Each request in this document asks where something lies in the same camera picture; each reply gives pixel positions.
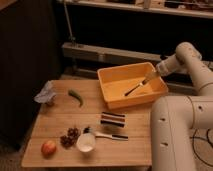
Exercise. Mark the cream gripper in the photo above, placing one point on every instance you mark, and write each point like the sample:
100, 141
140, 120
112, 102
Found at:
151, 76

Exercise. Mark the metal fork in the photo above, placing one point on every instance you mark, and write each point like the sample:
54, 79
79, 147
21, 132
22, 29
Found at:
137, 86

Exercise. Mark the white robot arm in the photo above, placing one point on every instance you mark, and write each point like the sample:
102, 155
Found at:
172, 117

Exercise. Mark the yellow plastic tray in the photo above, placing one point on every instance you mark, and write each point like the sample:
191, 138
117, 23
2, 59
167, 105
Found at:
116, 81

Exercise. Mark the lower metal shelf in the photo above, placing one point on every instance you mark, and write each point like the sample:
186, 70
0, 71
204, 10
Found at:
116, 55

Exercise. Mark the striped block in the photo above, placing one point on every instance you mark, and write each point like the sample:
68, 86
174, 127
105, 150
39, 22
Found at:
112, 119

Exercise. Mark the upper shelf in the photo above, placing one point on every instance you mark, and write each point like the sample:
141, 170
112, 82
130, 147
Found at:
150, 6

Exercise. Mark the green chili pepper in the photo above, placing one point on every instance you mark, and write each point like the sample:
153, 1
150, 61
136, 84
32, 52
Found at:
77, 96

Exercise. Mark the white cup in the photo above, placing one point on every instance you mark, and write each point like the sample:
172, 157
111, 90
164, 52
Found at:
86, 142

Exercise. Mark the dark grape bunch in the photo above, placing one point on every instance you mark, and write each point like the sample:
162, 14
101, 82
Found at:
70, 138

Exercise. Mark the crumpled grey cloth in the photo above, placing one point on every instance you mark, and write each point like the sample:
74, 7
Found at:
46, 95

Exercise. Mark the red apple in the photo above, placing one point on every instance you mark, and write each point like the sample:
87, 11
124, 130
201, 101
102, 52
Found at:
48, 148

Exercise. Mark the striped handle spoon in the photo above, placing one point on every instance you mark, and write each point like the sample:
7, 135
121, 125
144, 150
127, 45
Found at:
105, 135

